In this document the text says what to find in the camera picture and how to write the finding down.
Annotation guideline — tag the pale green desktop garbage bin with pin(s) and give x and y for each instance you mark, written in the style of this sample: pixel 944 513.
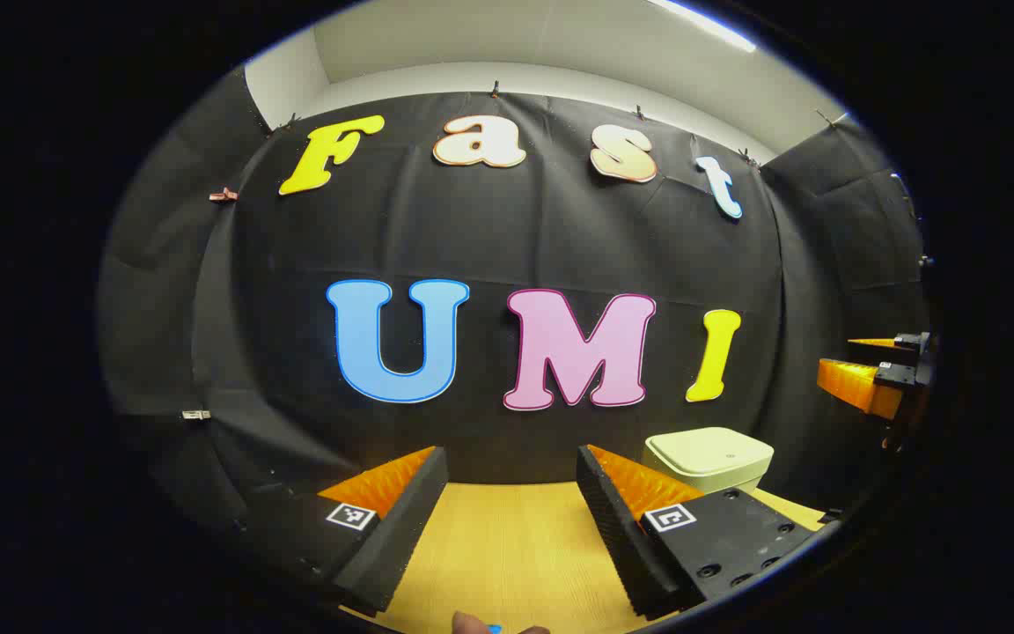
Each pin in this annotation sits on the pale green desktop garbage bin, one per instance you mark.
pixel 708 458

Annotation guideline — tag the black backdrop cloth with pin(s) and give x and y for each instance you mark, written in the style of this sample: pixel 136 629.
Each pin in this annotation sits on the black backdrop cloth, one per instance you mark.
pixel 489 238

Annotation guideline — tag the pink cloth clip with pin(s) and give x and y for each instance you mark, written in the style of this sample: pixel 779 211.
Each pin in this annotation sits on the pink cloth clip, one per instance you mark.
pixel 224 195

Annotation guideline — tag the white cloth clip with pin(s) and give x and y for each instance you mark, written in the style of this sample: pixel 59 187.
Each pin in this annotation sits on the white cloth clip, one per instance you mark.
pixel 195 414

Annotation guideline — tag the wooden desktop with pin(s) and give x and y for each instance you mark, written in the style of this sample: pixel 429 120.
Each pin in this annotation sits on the wooden desktop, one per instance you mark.
pixel 507 546

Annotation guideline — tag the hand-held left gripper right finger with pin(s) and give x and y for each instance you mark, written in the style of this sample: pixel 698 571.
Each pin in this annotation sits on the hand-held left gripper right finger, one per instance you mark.
pixel 617 537

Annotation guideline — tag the ceiling light strip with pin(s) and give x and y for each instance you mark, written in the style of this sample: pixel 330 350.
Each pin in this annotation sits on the ceiling light strip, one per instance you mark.
pixel 705 24

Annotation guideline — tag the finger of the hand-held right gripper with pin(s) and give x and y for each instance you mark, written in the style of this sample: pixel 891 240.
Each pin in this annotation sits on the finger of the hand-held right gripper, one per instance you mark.
pixel 855 383
pixel 912 342

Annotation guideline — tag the small black block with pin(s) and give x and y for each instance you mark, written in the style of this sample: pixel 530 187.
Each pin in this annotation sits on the small black block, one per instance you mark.
pixel 829 514

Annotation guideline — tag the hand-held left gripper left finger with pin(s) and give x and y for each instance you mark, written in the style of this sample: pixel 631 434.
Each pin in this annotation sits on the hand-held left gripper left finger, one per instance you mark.
pixel 406 537

